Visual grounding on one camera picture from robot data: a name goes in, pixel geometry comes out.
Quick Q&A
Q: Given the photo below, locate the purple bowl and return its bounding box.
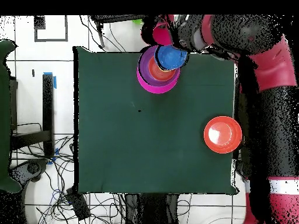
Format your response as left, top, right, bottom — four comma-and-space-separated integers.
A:
137, 45, 181, 86

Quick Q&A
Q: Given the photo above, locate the pink bowl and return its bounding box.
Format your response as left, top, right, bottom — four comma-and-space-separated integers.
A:
137, 67, 181, 95

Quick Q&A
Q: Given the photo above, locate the black pedestal foot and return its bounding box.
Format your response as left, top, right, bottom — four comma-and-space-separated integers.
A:
9, 157, 50, 186

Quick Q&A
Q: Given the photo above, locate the blue bowl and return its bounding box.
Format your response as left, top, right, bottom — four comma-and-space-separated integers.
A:
154, 44, 189, 71

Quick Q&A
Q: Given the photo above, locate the black power brick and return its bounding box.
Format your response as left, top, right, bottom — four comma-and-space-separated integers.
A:
65, 186, 91, 222

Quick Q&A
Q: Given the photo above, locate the green side table cloth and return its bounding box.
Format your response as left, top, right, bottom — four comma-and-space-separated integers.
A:
0, 38, 22, 194

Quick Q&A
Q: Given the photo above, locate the small orange bowl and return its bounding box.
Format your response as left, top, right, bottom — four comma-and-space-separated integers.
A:
148, 55, 178, 82

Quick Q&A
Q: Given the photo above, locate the red cup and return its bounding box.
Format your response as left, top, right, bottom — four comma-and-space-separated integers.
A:
152, 22, 175, 47

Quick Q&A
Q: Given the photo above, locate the black upright post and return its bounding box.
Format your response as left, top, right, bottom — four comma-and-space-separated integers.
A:
42, 73, 55, 158

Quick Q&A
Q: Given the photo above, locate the blue tape strip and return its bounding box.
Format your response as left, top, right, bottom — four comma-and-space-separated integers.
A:
43, 71, 57, 89

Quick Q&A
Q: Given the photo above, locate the black cross beam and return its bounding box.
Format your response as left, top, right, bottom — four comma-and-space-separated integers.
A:
10, 129, 51, 150

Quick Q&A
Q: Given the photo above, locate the large orange bowl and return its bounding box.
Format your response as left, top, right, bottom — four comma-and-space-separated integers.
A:
203, 115, 243, 155

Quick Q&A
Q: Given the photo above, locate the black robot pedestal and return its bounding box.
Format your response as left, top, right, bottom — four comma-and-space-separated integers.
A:
124, 193, 180, 224

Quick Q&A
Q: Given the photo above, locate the dark green tablecloth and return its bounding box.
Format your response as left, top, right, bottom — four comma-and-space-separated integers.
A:
72, 45, 240, 196

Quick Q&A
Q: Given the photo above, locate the cable bundle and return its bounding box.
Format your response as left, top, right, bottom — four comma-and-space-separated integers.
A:
10, 122, 79, 224

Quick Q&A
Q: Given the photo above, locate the black metal stool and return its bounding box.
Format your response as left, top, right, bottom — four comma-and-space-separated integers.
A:
89, 14, 147, 49

